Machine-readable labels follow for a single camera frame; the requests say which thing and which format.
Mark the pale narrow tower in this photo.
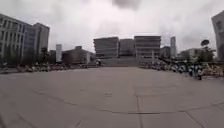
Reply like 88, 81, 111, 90
55, 43, 63, 63

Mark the low pale building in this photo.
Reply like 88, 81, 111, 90
180, 47, 205, 60

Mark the low dark building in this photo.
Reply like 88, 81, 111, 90
48, 45, 96, 65

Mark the tall grey glass building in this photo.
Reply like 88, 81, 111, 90
0, 13, 51, 65

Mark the wide grey staircase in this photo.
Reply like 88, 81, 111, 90
99, 57, 152, 68

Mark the slim tall tower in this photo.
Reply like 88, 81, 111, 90
170, 36, 178, 59

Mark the grey paved plaza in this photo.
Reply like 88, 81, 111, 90
0, 65, 224, 128

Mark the large grey stepped building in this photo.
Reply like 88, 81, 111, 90
93, 35, 162, 60

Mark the grey building with windows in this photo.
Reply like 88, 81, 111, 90
210, 9, 224, 62

